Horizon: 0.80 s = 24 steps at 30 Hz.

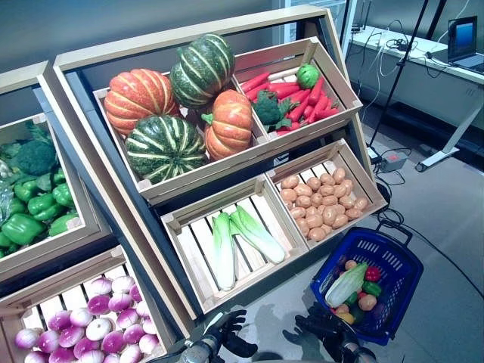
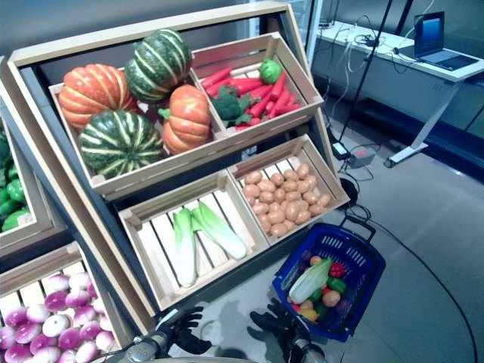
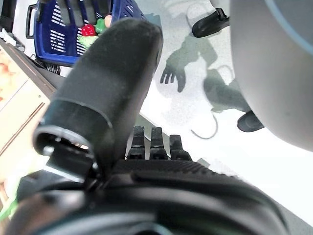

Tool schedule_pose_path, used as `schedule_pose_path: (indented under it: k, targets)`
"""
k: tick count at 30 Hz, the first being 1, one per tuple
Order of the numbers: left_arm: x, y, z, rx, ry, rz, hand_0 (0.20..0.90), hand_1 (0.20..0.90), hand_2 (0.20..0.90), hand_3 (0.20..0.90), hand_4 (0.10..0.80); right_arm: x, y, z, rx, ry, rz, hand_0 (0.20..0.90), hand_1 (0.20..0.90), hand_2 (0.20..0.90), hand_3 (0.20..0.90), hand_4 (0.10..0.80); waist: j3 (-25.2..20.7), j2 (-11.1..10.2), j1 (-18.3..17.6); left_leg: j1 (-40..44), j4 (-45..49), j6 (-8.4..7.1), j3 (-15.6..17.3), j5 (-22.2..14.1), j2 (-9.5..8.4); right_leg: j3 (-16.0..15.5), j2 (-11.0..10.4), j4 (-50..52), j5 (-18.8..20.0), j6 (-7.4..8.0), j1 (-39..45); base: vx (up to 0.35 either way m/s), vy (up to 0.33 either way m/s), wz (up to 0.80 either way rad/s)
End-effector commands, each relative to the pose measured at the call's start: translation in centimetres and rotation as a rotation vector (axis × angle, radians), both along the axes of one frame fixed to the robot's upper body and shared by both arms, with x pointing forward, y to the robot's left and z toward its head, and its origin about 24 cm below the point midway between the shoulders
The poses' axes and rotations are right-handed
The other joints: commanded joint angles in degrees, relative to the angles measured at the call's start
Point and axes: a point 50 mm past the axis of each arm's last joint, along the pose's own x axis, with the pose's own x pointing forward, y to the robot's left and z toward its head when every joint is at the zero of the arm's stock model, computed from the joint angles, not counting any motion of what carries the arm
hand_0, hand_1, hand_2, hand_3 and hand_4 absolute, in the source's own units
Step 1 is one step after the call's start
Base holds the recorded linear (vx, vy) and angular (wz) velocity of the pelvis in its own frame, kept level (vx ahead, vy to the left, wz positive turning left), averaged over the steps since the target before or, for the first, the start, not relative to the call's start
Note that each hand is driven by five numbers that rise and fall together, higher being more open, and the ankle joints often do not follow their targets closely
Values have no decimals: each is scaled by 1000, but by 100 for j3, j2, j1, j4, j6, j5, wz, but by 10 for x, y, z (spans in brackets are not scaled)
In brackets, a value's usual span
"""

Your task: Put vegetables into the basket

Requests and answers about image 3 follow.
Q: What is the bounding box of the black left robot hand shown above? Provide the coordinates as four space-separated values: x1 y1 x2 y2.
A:
4 17 289 235

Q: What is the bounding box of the green napa cabbage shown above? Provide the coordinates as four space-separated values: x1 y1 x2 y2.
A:
0 195 19 220
77 34 98 53

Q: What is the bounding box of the blue plastic shopping basket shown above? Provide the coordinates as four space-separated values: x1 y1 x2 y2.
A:
25 0 147 67

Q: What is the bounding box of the red bell pepper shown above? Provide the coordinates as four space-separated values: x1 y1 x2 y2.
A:
81 24 96 37

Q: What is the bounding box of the green bell pepper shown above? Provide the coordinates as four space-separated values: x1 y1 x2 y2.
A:
94 18 107 34

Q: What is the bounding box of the wooden potato crate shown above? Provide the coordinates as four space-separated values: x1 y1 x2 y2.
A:
0 46 57 157

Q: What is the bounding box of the white power strip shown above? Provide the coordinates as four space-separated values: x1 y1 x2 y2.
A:
0 28 25 52

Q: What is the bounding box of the silver left robot leg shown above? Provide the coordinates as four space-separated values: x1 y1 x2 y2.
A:
229 0 313 152

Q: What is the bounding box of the thin floor cable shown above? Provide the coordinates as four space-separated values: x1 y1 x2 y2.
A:
190 112 219 140

